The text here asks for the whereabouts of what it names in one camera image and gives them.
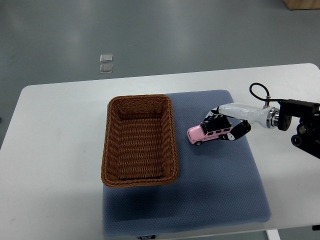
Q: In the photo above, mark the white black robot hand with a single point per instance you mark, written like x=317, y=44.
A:
x=248, y=115

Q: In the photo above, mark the floor socket plate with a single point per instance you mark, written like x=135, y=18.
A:
x=106, y=68
x=106, y=57

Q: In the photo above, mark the brown wicker basket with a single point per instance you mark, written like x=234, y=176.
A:
x=140, y=147

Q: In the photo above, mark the wooden cabinet corner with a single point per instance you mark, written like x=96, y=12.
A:
x=302, y=4

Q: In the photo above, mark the upper floor socket plate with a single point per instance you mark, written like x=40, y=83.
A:
x=106, y=57

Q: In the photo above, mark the lower floor socket plate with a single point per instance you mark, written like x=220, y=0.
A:
x=106, y=68

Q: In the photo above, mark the white table leg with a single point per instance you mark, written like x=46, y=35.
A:
x=273, y=234

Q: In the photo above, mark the blue-grey foam mat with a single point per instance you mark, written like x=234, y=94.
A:
x=218, y=182

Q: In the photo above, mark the pink toy car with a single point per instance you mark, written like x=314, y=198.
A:
x=209, y=130

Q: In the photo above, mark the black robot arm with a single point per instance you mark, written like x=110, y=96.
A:
x=307, y=137

